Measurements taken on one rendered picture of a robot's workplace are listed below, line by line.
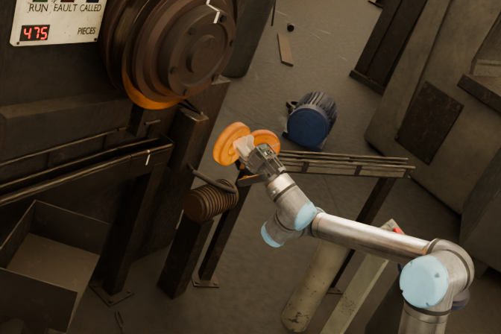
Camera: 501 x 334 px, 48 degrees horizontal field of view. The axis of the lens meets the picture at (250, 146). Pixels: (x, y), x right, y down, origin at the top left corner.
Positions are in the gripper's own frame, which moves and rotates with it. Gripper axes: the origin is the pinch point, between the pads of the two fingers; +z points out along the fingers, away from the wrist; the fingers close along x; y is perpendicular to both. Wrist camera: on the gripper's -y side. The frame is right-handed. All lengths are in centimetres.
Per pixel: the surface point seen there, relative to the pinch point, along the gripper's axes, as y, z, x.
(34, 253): -25, -3, 68
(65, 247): -23, -5, 60
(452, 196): -57, -61, -240
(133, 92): 5.9, 21.1, 32.7
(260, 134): -8.0, 3.2, -26.7
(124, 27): 24, 29, 40
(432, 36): 7, 31, -254
